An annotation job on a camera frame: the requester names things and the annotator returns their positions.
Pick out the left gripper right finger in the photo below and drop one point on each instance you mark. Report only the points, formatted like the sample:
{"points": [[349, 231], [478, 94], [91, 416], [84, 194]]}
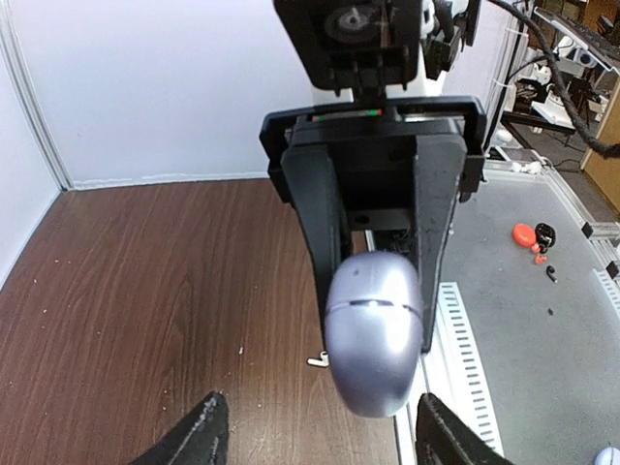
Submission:
{"points": [[443, 438]]}

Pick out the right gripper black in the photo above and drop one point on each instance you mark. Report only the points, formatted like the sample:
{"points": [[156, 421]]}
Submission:
{"points": [[401, 166]]}

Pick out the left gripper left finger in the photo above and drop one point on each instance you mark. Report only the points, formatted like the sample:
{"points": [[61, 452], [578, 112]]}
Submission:
{"points": [[200, 437]]}

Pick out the lavender earbud charging case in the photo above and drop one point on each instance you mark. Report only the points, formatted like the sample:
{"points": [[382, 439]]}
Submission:
{"points": [[373, 332]]}

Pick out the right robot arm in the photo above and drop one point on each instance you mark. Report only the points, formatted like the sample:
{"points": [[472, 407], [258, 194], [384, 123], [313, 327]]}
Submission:
{"points": [[446, 29]]}

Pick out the orange earbud case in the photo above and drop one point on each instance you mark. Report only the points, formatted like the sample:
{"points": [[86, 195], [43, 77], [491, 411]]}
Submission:
{"points": [[524, 235]]}

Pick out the white earbud right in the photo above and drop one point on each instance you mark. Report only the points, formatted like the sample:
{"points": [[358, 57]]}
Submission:
{"points": [[321, 360]]}

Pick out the black earbud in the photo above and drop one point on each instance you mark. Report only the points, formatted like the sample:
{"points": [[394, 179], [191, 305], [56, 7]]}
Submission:
{"points": [[550, 272]]}

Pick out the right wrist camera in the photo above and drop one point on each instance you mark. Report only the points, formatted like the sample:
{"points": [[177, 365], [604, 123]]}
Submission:
{"points": [[364, 46]]}

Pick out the left aluminium frame post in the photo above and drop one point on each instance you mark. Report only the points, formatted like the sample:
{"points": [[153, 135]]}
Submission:
{"points": [[19, 76]]}

